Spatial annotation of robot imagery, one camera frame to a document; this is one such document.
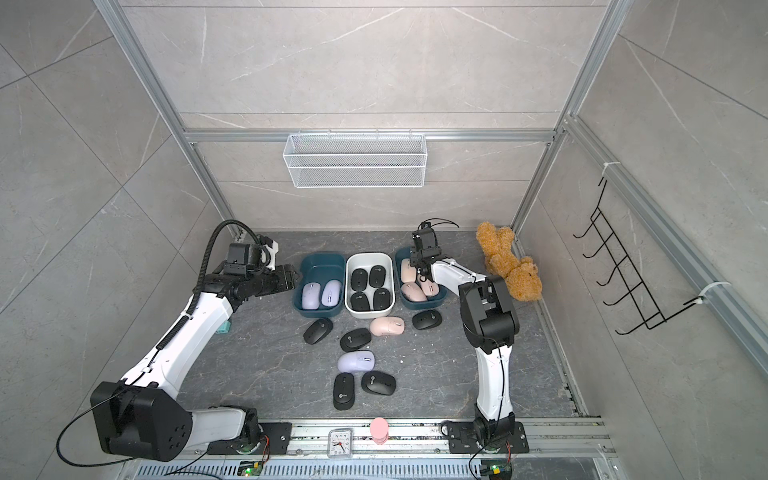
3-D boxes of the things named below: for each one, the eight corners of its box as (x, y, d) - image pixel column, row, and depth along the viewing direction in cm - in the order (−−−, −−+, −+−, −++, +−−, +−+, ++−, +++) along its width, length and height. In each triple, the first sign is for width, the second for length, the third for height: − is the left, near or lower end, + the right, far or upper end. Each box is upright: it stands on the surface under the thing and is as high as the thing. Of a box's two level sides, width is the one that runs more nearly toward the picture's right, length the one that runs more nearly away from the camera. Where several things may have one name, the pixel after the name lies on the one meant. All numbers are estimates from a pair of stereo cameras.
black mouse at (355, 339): (340, 351, 90) (339, 348, 88) (343, 332, 94) (342, 328, 92) (369, 351, 90) (369, 348, 88) (370, 332, 94) (370, 328, 92)
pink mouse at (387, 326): (369, 335, 93) (369, 331, 91) (370, 320, 97) (370, 316, 94) (404, 335, 93) (404, 331, 91) (403, 320, 97) (404, 316, 94)
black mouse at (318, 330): (301, 337, 92) (300, 334, 90) (325, 317, 97) (324, 313, 95) (312, 348, 90) (310, 345, 88) (335, 326, 95) (334, 323, 93)
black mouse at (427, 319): (412, 329, 95) (413, 325, 93) (412, 314, 99) (412, 309, 96) (442, 329, 95) (443, 325, 93) (440, 314, 99) (441, 309, 96)
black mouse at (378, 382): (361, 395, 82) (360, 392, 80) (362, 374, 86) (362, 370, 83) (396, 395, 82) (396, 392, 80) (396, 374, 86) (396, 370, 83)
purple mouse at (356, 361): (337, 372, 86) (336, 368, 83) (339, 354, 89) (338, 350, 87) (375, 372, 86) (374, 368, 83) (375, 354, 89) (375, 350, 87)
